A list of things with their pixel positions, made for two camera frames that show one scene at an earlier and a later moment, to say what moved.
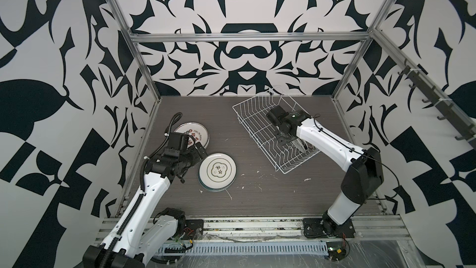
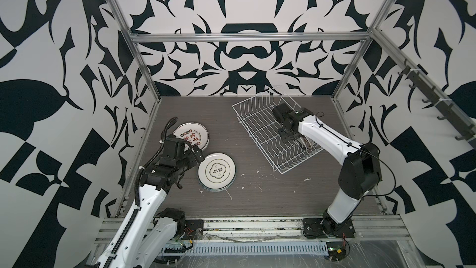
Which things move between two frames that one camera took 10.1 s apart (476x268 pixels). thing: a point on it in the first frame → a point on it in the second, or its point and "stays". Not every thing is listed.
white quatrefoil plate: [299, 144] → [217, 172]
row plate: [196, 133] stays
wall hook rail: [460, 123] stays
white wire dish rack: [252, 112] stays
